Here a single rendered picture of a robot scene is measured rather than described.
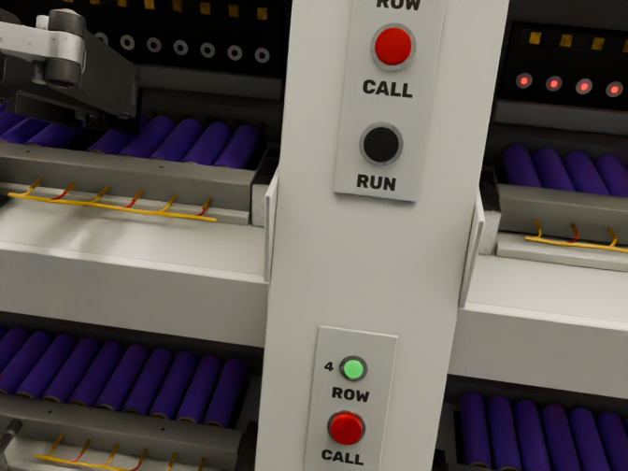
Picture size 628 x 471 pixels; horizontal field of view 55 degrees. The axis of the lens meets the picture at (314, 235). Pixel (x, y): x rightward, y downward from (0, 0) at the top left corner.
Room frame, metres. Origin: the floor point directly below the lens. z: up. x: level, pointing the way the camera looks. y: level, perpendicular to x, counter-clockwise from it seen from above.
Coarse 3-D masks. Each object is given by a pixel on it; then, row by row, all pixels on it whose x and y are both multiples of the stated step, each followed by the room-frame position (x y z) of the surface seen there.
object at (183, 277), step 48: (0, 240) 0.31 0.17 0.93; (48, 240) 0.31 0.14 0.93; (96, 240) 0.32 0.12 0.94; (144, 240) 0.32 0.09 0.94; (192, 240) 0.32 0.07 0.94; (240, 240) 0.32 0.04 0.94; (0, 288) 0.31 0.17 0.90; (48, 288) 0.31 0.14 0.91; (96, 288) 0.30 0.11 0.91; (144, 288) 0.30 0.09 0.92; (192, 288) 0.30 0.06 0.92; (240, 288) 0.29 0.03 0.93; (192, 336) 0.31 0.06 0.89; (240, 336) 0.30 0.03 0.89
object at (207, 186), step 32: (0, 160) 0.35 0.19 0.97; (32, 160) 0.35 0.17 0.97; (64, 160) 0.35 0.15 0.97; (96, 160) 0.35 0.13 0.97; (128, 160) 0.36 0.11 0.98; (160, 160) 0.36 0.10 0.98; (64, 192) 0.34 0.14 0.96; (96, 192) 0.35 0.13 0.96; (128, 192) 0.35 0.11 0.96; (160, 192) 0.35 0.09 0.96; (192, 192) 0.34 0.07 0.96; (224, 192) 0.34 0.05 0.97
